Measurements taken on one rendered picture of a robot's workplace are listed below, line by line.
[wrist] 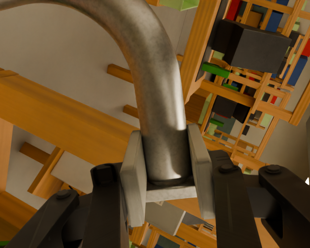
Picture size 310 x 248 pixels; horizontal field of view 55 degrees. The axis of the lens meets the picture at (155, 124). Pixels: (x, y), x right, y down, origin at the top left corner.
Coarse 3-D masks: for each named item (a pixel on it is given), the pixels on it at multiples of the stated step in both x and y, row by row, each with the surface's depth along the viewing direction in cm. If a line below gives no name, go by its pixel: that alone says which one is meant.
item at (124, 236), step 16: (96, 176) 13; (112, 176) 13; (96, 192) 13; (112, 192) 12; (96, 208) 11; (112, 208) 11; (96, 224) 10; (112, 224) 10; (96, 240) 9; (112, 240) 9; (128, 240) 13
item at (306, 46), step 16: (240, 0) 672; (272, 0) 604; (288, 0) 599; (256, 16) 636; (272, 16) 620; (288, 48) 631; (304, 48) 619; (304, 64) 629; (272, 80) 667; (288, 80) 654
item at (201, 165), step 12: (192, 132) 18; (192, 144) 16; (204, 144) 16; (192, 156) 16; (204, 156) 14; (192, 168) 18; (204, 168) 14; (204, 180) 14; (204, 192) 14; (204, 204) 14; (204, 216) 14
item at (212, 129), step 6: (210, 126) 772; (216, 126) 780; (210, 132) 776; (216, 132) 811; (222, 132) 806; (210, 138) 782; (216, 138) 770; (234, 138) 796; (222, 144) 802; (228, 144) 762; (240, 144) 775; (246, 144) 781; (252, 144) 788; (240, 150) 755; (246, 150) 752; (252, 150) 762; (252, 156) 772; (234, 162) 784; (246, 168) 788; (204, 228) 894; (216, 234) 884
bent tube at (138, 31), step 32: (0, 0) 18; (32, 0) 18; (64, 0) 18; (96, 0) 17; (128, 0) 17; (128, 32) 17; (160, 32) 17; (128, 64) 18; (160, 64) 17; (160, 96) 18; (160, 128) 18; (160, 160) 18; (160, 192) 18; (192, 192) 18
